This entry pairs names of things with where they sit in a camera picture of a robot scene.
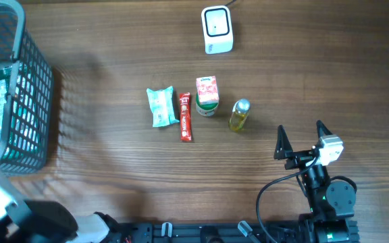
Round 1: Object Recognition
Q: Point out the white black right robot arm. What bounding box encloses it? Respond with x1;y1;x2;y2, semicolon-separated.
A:
274;120;357;242

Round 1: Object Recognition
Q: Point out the white barcode scanner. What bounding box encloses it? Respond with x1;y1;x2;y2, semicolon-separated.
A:
201;5;234;55

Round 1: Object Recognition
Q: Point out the dark grey plastic shopping basket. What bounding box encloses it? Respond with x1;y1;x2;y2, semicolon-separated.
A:
0;1;54;176

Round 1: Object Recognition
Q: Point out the green lidded small jar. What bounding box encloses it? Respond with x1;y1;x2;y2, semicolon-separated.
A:
196;95;219;117

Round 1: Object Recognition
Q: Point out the yellow dish soap bottle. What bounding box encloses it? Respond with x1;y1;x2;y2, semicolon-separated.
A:
228;99;251;132

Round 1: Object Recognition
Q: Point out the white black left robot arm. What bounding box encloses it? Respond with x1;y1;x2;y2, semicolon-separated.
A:
0;170;113;242

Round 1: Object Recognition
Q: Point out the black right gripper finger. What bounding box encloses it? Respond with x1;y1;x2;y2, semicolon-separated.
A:
274;125;293;160
316;120;332;138

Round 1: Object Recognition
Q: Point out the black right camera cable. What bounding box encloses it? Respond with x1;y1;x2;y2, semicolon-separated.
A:
255;155;320;243

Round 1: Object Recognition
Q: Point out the green gloves package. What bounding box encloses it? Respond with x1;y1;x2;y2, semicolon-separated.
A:
0;65;40;159

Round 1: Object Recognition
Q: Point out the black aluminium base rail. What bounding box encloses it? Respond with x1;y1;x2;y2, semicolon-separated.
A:
114;220;361;243

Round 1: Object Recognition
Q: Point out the teal wet wipes pack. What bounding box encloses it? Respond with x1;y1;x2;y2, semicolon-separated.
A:
147;86;180;128

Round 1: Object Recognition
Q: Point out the red coffee stick sachet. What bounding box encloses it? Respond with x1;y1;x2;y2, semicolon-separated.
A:
179;92;192;142

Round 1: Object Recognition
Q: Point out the red white tissue box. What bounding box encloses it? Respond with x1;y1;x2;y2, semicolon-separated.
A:
196;76;219;105

